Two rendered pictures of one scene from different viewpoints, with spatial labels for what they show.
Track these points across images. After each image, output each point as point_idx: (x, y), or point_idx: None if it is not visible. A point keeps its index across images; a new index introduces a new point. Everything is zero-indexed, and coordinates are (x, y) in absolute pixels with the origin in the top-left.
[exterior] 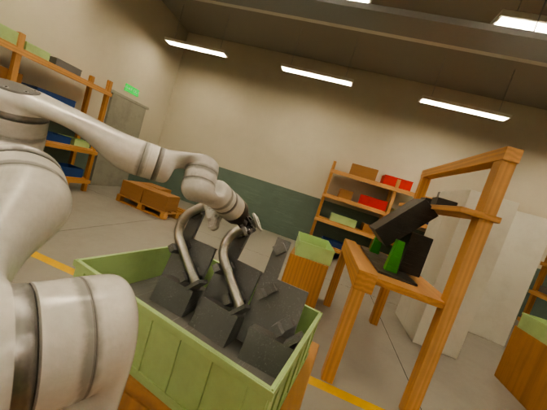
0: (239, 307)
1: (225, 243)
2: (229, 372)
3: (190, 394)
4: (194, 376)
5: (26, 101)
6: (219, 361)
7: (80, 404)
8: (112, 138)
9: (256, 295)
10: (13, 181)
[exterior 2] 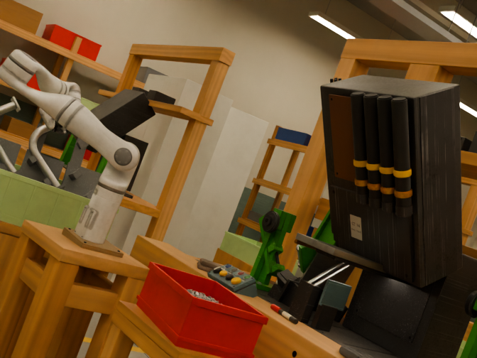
0: (60, 186)
1: (35, 140)
2: None
3: (65, 224)
4: (69, 213)
5: (39, 66)
6: (87, 200)
7: (125, 172)
8: (54, 79)
9: (74, 175)
10: (92, 114)
